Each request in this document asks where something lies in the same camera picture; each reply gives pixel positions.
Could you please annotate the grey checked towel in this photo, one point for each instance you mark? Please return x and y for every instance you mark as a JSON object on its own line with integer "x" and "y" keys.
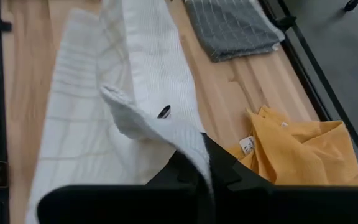
{"x": 232, "y": 28}

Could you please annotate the mustard orange towel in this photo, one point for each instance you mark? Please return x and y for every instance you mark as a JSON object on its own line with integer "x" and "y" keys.
{"x": 306, "y": 149}

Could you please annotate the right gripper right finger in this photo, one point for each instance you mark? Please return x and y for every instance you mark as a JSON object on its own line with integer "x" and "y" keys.
{"x": 275, "y": 205}

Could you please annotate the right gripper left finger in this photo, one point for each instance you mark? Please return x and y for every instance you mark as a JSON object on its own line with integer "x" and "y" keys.
{"x": 120, "y": 205}

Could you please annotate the white checked towel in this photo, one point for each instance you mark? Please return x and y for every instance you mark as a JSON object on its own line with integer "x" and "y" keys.
{"x": 82, "y": 124}

